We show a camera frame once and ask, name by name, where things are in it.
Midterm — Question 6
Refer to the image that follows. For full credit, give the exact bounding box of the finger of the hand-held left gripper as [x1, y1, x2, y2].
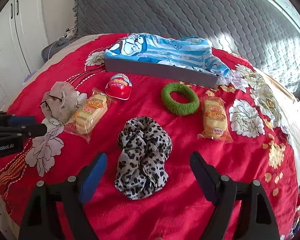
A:
[0, 114, 37, 128]
[0, 123, 48, 138]

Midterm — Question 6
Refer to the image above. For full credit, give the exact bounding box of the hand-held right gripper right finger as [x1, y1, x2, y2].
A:
[189, 151, 280, 240]

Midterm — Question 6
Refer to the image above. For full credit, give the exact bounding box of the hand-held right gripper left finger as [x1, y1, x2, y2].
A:
[18, 152, 108, 240]

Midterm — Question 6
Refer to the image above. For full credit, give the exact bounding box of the beige scrunchie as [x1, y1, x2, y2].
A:
[40, 81, 78, 126]

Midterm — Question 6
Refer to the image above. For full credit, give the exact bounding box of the leopard print scrunchie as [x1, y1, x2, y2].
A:
[114, 116, 173, 200]

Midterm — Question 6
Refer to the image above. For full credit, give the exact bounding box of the yellow rice cracker packet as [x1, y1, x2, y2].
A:
[64, 87, 118, 144]

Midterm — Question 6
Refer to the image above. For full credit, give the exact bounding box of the green fuzzy scrunchie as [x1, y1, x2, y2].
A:
[161, 83, 200, 116]

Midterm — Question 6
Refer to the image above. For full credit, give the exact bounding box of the red jelly cup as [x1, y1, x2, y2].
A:
[105, 73, 133, 101]

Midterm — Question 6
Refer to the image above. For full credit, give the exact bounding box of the grey shallow box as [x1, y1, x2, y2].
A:
[104, 56, 219, 89]

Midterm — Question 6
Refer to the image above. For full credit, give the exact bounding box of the purple and white round device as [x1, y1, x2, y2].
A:
[22, 70, 37, 85]

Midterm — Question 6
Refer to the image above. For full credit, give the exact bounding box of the red floral bedsheet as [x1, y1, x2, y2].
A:
[0, 32, 300, 240]

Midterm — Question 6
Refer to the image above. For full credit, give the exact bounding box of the grey bedside stool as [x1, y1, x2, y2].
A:
[41, 42, 66, 63]

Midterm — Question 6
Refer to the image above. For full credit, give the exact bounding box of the white wardrobe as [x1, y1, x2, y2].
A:
[0, 0, 50, 110]

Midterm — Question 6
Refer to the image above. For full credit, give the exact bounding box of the grey tray with blue cloth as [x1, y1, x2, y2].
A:
[105, 32, 232, 78]

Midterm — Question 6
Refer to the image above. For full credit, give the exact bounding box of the grey quilted blanket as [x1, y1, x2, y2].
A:
[72, 0, 300, 95]

